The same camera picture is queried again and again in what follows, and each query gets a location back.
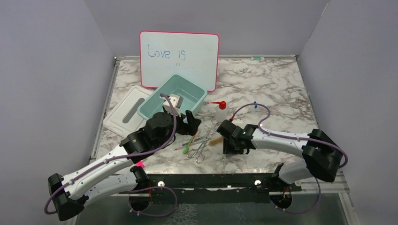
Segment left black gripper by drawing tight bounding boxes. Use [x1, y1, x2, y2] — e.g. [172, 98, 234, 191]
[155, 109, 201, 149]

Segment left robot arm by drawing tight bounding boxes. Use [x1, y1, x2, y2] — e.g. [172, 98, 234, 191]
[44, 110, 201, 221]

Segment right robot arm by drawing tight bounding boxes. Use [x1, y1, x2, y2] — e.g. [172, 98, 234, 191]
[216, 120, 346, 191]

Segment brown test tube brush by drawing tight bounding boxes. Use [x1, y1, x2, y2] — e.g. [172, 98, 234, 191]
[209, 136, 224, 146]

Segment teal plastic bin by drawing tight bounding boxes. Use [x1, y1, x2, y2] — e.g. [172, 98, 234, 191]
[138, 75, 207, 120]

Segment metal crucible tongs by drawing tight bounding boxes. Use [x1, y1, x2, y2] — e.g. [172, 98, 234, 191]
[187, 123, 218, 164]

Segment red cap wash bottle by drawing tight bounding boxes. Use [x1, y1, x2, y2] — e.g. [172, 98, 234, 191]
[210, 101, 228, 123]

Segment pink highlighter marker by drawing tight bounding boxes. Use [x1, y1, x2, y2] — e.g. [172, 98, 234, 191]
[134, 161, 145, 168]

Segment pink framed whiteboard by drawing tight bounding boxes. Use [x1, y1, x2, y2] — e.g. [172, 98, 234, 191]
[139, 30, 220, 92]

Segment white bin lid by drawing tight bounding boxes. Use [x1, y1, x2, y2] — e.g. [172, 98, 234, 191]
[102, 87, 152, 137]

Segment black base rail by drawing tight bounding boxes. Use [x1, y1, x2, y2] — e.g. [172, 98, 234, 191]
[129, 173, 301, 205]

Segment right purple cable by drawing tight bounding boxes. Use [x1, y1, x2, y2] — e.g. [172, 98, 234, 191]
[230, 103, 349, 170]

